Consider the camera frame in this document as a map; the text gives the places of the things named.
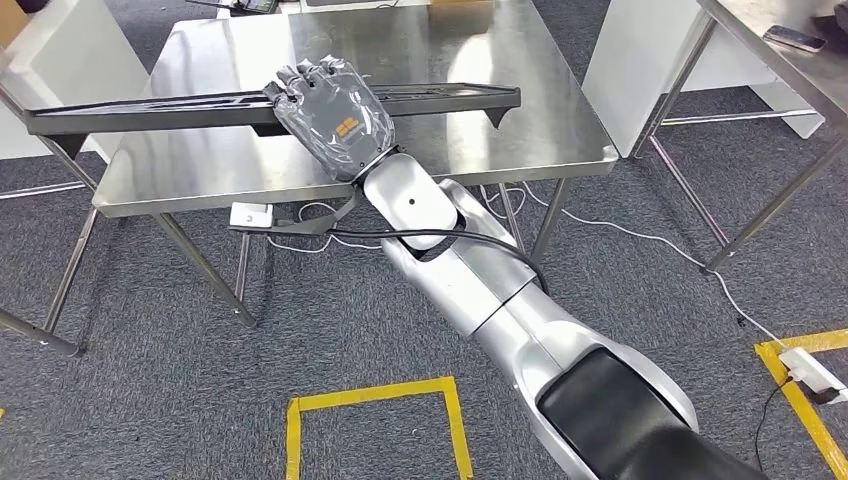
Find white partition panel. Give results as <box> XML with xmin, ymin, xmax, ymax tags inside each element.
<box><xmin>582</xmin><ymin>0</ymin><xmax>826</xmax><ymax>160</ymax></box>
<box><xmin>0</xmin><ymin>0</ymin><xmax>150</xmax><ymax>164</ymax></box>

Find dark smartphone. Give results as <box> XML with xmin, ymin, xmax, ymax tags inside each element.
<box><xmin>761</xmin><ymin>25</ymin><xmax>828</xmax><ymax>54</ymax></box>

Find white floor cable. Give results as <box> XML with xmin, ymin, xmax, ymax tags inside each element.
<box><xmin>264</xmin><ymin>182</ymin><xmax>790</xmax><ymax>346</ymax></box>

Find stainless steel table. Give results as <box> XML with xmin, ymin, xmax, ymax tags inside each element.
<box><xmin>0</xmin><ymin>86</ymin><xmax>101</xmax><ymax>359</ymax></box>
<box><xmin>629</xmin><ymin>0</ymin><xmax>848</xmax><ymax>273</ymax></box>

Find white desk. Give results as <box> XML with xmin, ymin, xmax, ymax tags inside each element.
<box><xmin>215</xmin><ymin>0</ymin><xmax>439</xmax><ymax>16</ymax></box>

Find black power cord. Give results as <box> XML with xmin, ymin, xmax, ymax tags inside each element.
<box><xmin>755</xmin><ymin>377</ymin><xmax>836</xmax><ymax>472</ymax></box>

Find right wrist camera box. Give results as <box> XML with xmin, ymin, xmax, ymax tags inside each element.
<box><xmin>228</xmin><ymin>192</ymin><xmax>364</xmax><ymax>238</ymax></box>

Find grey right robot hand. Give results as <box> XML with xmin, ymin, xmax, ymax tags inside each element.
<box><xmin>262</xmin><ymin>54</ymin><xmax>399</xmax><ymax>185</ymax></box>

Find yellow floor tape square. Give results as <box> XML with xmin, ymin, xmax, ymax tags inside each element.
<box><xmin>755</xmin><ymin>329</ymin><xmax>848</xmax><ymax>480</ymax></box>
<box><xmin>286</xmin><ymin>376</ymin><xmax>475</xmax><ymax>480</ymax></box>

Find white power strip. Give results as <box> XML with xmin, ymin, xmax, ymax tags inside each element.
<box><xmin>778</xmin><ymin>347</ymin><xmax>848</xmax><ymax>405</ymax></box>

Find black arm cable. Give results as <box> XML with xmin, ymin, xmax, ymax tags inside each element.
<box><xmin>327</xmin><ymin>227</ymin><xmax>551</xmax><ymax>296</ymax></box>

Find long black plastic part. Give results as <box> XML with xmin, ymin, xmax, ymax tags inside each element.
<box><xmin>23</xmin><ymin>82</ymin><xmax>523</xmax><ymax>142</ymax></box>

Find stainless steel workbench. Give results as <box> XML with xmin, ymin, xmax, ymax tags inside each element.
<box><xmin>92</xmin><ymin>0</ymin><xmax>621</xmax><ymax>329</ymax></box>

